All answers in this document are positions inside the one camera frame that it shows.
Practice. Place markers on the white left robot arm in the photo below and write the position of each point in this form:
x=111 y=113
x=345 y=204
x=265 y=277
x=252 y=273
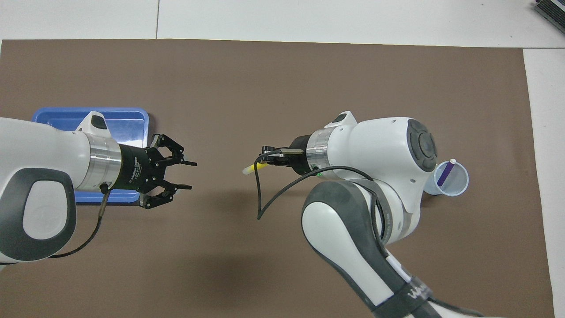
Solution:
x=39 y=150

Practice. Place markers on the yellow pen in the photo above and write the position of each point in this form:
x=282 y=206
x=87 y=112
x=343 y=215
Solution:
x=254 y=168

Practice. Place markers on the blue plastic tray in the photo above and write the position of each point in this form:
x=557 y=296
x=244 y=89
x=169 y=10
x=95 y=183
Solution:
x=128 y=123

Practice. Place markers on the dark ribbed object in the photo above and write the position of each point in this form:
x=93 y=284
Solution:
x=551 y=11

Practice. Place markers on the purple pen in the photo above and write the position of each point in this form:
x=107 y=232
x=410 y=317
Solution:
x=445 y=173

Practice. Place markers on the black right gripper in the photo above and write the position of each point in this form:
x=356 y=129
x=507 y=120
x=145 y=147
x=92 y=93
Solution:
x=300 y=154

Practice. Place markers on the brown table mat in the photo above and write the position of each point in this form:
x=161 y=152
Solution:
x=220 y=88

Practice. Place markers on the light blue mesh cup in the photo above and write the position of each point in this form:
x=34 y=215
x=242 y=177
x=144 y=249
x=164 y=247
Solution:
x=459 y=183

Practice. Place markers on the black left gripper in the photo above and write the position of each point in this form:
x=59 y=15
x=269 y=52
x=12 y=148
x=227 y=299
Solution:
x=139 y=168

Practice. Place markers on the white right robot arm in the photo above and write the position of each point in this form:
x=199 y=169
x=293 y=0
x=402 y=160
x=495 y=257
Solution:
x=375 y=145

